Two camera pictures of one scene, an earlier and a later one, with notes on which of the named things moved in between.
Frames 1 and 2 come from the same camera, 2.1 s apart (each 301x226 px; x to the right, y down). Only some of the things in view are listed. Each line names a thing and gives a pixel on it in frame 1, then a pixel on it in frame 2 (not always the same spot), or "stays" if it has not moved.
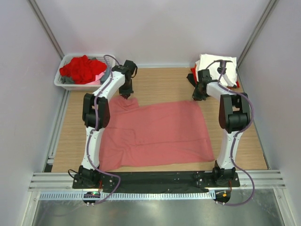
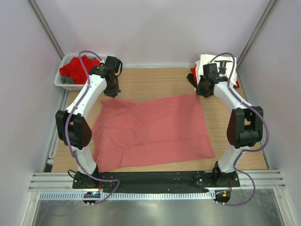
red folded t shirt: [194, 70] stays
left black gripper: [126, 93] → [114, 92]
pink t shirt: [153, 133] stays
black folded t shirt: [190, 77] stays
